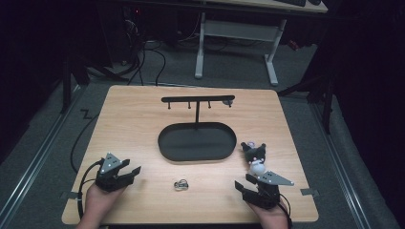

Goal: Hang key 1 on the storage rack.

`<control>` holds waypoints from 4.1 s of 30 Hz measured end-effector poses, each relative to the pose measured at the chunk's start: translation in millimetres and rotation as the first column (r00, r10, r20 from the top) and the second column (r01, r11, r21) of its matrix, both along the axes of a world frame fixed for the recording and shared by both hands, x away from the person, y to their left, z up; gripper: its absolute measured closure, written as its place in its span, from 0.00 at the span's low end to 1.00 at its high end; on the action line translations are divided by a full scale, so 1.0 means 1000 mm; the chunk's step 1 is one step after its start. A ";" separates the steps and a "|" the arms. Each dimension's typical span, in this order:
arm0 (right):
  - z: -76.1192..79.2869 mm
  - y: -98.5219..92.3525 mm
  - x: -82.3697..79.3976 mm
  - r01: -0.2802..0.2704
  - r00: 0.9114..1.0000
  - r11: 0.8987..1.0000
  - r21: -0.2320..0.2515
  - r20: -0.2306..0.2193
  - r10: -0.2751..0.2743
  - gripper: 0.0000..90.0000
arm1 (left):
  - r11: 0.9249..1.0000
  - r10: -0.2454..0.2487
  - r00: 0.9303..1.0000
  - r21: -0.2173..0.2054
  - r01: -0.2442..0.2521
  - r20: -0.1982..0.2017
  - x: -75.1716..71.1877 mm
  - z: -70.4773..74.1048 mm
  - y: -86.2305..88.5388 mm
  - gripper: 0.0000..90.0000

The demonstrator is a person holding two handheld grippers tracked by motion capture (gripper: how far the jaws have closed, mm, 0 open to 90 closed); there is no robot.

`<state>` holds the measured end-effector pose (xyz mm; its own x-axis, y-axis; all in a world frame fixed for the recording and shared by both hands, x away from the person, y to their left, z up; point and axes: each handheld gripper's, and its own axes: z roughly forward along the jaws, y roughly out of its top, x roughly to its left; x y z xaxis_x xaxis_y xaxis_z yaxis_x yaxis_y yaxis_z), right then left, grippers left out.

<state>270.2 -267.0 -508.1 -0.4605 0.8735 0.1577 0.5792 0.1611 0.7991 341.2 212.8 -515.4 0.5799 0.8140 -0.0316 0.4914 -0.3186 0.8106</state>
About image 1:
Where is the silver key ring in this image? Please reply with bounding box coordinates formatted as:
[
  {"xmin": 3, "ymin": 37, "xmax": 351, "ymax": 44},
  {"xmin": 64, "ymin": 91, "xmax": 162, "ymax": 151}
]
[{"xmin": 173, "ymin": 178, "xmax": 190, "ymax": 192}]

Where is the black keyboard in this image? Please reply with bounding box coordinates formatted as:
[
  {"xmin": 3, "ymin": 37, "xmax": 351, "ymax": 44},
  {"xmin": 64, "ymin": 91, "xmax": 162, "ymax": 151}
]
[{"xmin": 276, "ymin": 0, "xmax": 308, "ymax": 8}]

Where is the dark computer tower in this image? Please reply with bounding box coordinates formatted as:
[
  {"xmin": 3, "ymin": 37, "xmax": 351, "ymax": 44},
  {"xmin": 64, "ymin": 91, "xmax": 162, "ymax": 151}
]
[{"xmin": 103, "ymin": 4, "xmax": 146, "ymax": 66}]

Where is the white frame desk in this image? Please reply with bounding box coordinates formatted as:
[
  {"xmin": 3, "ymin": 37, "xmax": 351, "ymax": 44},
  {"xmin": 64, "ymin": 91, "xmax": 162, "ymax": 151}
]
[{"xmin": 194, "ymin": 0, "xmax": 330, "ymax": 87}]

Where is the black floor cable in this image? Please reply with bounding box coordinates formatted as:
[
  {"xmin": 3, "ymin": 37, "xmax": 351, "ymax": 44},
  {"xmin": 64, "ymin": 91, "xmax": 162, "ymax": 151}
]
[{"xmin": 69, "ymin": 109, "xmax": 100, "ymax": 175}]

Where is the person's left hand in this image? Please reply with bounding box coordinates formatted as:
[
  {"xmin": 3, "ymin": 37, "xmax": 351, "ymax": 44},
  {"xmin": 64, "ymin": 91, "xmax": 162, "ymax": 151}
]
[{"xmin": 75, "ymin": 183, "xmax": 128, "ymax": 229}]

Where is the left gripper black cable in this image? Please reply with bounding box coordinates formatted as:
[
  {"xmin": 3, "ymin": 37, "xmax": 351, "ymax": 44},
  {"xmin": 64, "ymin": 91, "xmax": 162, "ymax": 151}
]
[{"xmin": 76, "ymin": 158, "xmax": 105, "ymax": 221}]

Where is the grey tape piece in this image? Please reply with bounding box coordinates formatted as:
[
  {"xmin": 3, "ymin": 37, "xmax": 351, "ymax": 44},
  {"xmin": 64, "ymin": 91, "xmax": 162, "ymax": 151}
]
[
  {"xmin": 59, "ymin": 190, "xmax": 79, "ymax": 201},
  {"xmin": 300, "ymin": 187, "xmax": 320, "ymax": 197}
]

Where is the black oval tray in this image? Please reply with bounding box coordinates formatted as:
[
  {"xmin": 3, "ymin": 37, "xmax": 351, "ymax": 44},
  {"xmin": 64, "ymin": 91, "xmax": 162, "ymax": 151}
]
[{"xmin": 157, "ymin": 94, "xmax": 238, "ymax": 162}]

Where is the metal floor rail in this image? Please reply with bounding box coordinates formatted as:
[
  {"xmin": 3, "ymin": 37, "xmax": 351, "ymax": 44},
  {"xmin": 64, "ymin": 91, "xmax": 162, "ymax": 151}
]
[
  {"xmin": 0, "ymin": 84, "xmax": 82, "ymax": 225},
  {"xmin": 309, "ymin": 100, "xmax": 373, "ymax": 229}
]

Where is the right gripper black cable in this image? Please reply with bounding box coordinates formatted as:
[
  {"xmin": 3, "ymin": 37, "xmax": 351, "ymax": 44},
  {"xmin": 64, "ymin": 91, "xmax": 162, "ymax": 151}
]
[{"xmin": 276, "ymin": 192, "xmax": 294, "ymax": 229}]

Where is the black metal stand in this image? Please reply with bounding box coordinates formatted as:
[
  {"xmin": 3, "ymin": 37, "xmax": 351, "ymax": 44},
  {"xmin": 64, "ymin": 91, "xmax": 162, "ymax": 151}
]
[
  {"xmin": 277, "ymin": 71, "xmax": 336, "ymax": 135},
  {"xmin": 59, "ymin": 52, "xmax": 130, "ymax": 115}
]

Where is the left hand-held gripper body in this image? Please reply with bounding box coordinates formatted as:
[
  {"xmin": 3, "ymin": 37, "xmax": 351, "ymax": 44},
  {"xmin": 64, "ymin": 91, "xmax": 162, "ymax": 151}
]
[{"xmin": 95, "ymin": 153, "xmax": 135, "ymax": 194}]

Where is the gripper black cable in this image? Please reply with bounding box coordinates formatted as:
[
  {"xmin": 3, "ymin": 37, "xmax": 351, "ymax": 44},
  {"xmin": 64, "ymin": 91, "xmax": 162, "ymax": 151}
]
[
  {"xmin": 76, "ymin": 158, "xmax": 105, "ymax": 221},
  {"xmin": 276, "ymin": 192, "xmax": 294, "ymax": 229}
]

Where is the person's right hand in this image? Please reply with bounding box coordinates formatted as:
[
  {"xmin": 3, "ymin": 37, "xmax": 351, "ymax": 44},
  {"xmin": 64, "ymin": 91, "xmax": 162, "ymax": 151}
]
[{"xmin": 248, "ymin": 200, "xmax": 293, "ymax": 229}]

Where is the black and white plush keychain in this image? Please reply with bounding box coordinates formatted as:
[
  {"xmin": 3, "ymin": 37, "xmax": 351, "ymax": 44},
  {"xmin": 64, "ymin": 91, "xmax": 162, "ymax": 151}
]
[{"xmin": 240, "ymin": 140, "xmax": 268, "ymax": 177}]

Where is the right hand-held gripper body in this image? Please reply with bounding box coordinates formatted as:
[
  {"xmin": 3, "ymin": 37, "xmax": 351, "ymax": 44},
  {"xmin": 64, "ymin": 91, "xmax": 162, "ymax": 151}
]
[{"xmin": 242, "ymin": 170, "xmax": 295, "ymax": 211}]

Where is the bundle of black cables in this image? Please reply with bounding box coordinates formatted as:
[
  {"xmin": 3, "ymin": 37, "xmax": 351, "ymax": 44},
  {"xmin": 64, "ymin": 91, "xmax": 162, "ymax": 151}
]
[{"xmin": 122, "ymin": 17, "xmax": 167, "ymax": 87}]

